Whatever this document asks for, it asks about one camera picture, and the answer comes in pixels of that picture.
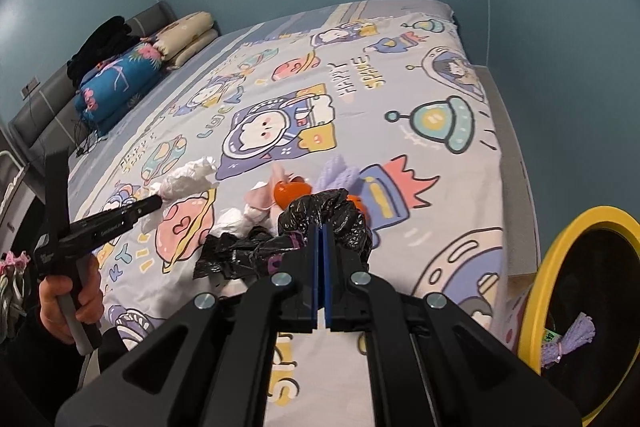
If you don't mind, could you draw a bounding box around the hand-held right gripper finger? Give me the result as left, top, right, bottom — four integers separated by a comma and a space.
55, 224, 321, 427
322, 224, 583, 427

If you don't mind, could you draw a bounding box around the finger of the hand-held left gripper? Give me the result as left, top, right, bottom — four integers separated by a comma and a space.
69, 196, 164, 254

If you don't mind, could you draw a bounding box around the black plastic bag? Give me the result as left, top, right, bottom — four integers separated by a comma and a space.
194, 188, 374, 281

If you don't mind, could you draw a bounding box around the orange plastic piece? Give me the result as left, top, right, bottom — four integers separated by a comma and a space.
272, 179, 312, 210
349, 194, 369, 229

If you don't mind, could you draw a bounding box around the white plastic bag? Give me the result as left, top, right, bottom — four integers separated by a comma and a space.
159, 156, 221, 208

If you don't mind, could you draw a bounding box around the pink cloth scrap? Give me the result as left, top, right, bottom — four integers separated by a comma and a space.
244, 166, 287, 221

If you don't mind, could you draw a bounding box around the white tissue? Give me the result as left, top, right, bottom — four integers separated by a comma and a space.
214, 206, 267, 239

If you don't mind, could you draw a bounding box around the lavender knitted cloth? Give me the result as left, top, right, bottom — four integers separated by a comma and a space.
311, 156, 362, 196

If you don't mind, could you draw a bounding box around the yellow rimmed bin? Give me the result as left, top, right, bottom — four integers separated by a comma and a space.
505, 206, 640, 427

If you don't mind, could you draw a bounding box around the purple yarn bundle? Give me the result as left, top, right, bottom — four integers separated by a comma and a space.
546, 313, 596, 369

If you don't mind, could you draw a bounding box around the person's left forearm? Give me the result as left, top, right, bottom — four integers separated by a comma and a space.
0, 319, 108, 427

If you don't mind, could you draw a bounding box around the person's left hand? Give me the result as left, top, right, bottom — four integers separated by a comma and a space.
39, 256, 105, 344

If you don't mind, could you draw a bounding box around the white metal rack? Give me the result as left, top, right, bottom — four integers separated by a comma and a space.
0, 150, 29, 229

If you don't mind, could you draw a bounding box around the pink and white footwear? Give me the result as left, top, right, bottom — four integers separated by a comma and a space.
0, 251, 31, 343

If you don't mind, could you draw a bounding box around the blue floral folded quilt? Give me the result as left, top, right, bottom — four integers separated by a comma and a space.
75, 43, 164, 138

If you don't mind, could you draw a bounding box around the black clothing pile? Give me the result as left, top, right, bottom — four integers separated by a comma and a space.
67, 15, 144, 90

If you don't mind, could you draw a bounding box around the beige folded quilt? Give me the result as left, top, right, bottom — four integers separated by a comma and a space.
152, 11, 220, 70

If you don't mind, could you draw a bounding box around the bed with cartoon sheet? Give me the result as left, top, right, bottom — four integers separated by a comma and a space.
67, 0, 503, 427

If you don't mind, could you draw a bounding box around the black cable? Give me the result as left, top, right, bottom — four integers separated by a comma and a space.
73, 119, 102, 158

